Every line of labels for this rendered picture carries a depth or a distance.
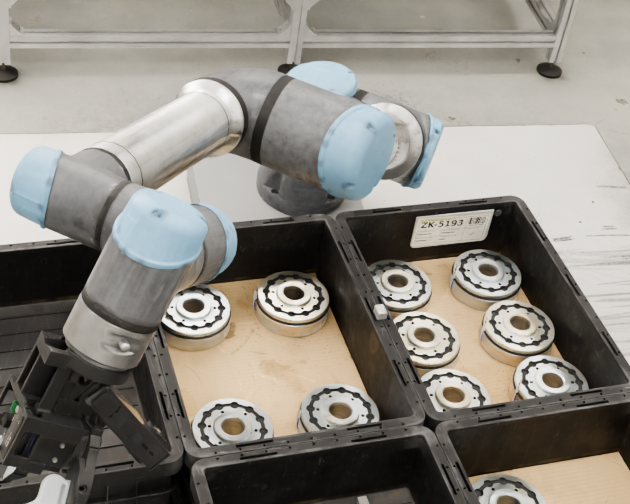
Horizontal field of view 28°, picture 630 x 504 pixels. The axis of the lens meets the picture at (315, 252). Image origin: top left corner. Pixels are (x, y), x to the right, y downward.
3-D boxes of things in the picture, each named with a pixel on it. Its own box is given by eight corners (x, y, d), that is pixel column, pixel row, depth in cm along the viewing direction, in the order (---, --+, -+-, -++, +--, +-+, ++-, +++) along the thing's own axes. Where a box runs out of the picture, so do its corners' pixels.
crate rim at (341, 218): (329, 224, 181) (331, 212, 179) (516, 206, 190) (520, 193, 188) (426, 435, 153) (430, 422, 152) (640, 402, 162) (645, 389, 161)
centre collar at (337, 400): (317, 399, 161) (318, 396, 161) (354, 397, 163) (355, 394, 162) (325, 429, 158) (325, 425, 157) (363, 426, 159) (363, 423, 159)
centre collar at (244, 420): (209, 416, 157) (209, 412, 157) (247, 411, 158) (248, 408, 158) (217, 446, 154) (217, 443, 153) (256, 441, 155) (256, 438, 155)
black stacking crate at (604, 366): (322, 274, 187) (332, 216, 180) (501, 254, 196) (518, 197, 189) (413, 483, 160) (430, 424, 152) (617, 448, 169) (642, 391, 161)
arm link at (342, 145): (370, 89, 202) (273, 70, 150) (456, 122, 199) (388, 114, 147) (344, 159, 204) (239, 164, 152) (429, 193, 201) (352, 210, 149)
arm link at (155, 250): (228, 223, 113) (194, 233, 105) (174, 324, 116) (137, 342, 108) (157, 179, 115) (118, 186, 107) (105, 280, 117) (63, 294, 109)
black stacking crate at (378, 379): (122, 296, 178) (124, 236, 171) (320, 274, 187) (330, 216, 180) (182, 522, 151) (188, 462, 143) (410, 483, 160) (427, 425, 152)
